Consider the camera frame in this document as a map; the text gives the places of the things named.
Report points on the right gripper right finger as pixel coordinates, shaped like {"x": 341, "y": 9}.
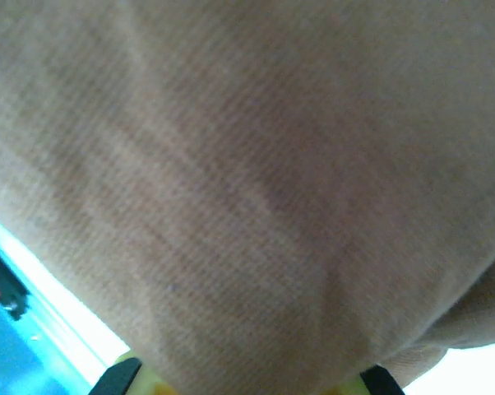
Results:
{"x": 379, "y": 380}

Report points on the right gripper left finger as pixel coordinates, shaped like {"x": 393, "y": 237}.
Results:
{"x": 120, "y": 376}

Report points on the brown long pants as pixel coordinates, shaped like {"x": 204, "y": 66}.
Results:
{"x": 247, "y": 177}

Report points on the grey metal sheet tray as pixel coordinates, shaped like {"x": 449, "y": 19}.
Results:
{"x": 9, "y": 354}

